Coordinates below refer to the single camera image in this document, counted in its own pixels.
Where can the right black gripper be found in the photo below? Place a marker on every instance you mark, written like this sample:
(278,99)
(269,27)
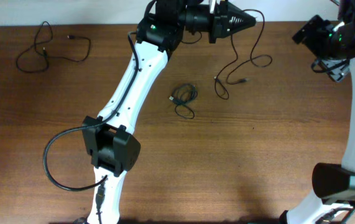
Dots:
(311,32)

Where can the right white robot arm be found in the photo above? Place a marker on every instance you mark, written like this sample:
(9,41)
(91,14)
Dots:
(333,185)

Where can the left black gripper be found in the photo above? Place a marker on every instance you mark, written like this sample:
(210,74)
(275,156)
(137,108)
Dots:
(218,20)

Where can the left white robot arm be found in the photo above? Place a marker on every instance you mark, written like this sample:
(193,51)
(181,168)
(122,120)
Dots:
(109,137)

